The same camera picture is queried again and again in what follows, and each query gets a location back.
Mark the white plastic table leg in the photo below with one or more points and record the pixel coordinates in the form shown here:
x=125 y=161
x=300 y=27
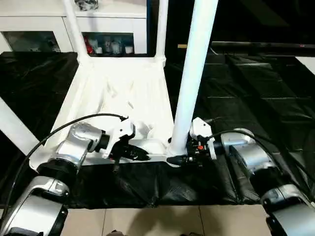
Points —
x=162 y=29
x=75 y=32
x=17 y=125
x=194 y=61

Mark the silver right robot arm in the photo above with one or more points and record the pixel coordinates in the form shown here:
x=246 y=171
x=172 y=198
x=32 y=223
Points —
x=258 y=157

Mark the dark brown round object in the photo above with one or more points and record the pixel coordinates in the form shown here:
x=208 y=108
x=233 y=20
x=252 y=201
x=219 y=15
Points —
x=114 y=233

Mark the black glossy mat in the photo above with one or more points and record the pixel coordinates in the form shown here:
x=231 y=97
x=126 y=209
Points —
x=258 y=98

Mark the small yellow label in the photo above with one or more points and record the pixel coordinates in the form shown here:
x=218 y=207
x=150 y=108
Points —
x=181 y=46

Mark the small white jar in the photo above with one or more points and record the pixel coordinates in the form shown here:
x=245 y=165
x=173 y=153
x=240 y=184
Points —
x=129 y=49

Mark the red white bottle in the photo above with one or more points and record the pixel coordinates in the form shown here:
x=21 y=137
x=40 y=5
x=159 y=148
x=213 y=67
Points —
x=88 y=45

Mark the black horizontal bar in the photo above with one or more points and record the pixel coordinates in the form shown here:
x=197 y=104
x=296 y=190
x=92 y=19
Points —
x=265 y=45

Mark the black backdrop cloth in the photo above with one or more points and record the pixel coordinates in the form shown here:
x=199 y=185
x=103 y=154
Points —
x=258 y=19

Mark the dark object on cabinet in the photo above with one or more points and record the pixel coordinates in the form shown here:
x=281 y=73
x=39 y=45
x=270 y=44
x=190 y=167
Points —
x=86 y=4

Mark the white glass-door cabinet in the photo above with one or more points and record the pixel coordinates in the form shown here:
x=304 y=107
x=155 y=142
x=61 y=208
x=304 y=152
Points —
x=37 y=22

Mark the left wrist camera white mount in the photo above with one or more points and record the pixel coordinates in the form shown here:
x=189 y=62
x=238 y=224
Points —
x=123 y=129

